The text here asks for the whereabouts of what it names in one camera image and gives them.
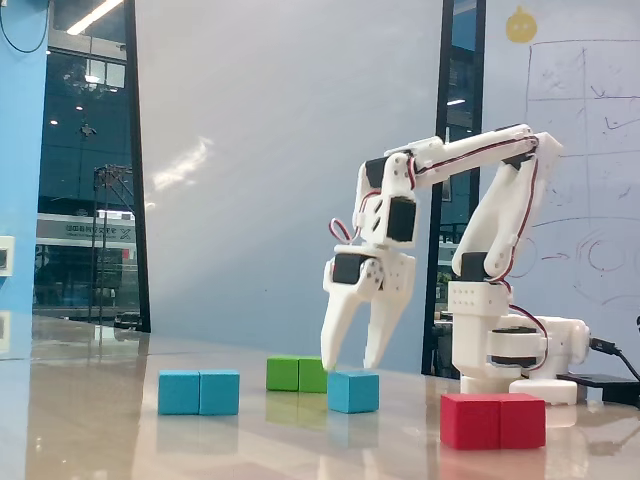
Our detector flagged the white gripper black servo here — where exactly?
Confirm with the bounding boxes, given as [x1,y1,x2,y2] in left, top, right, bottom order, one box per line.
[320,242,417,372]

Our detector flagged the small blue cube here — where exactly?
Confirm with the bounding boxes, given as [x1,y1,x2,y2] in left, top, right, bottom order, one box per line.
[327,369,380,415]

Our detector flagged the long green block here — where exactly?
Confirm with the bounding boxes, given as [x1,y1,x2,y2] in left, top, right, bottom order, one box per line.
[265,354,337,394]

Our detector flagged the long red block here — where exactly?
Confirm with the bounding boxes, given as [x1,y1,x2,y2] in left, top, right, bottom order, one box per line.
[439,392,547,451]

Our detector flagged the long blue block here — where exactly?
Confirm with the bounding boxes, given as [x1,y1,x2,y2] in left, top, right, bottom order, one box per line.
[157,368,241,417]

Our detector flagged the black power box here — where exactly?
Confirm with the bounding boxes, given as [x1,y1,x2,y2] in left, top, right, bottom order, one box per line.
[556,372,640,404]

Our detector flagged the yellow round sticker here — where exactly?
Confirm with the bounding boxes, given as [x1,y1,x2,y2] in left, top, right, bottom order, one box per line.
[504,4,539,44]

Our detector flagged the red white gripper servo cable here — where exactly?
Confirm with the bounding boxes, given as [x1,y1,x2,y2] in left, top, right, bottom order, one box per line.
[329,192,384,247]

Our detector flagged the red black arm servo cable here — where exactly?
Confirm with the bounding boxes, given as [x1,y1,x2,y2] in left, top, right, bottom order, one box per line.
[407,137,551,374]

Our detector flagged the black plug cable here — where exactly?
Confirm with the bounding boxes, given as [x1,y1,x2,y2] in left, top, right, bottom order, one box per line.
[588,337,640,381]

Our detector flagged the black window frame post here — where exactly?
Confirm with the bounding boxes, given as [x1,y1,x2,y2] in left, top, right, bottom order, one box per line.
[122,0,152,334]

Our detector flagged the white wall switch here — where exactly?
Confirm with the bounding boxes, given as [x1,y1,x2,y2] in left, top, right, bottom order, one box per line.
[0,235,16,277]

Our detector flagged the thin black hanging cable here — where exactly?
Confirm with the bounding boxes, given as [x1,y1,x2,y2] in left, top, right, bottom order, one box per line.
[0,0,53,54]

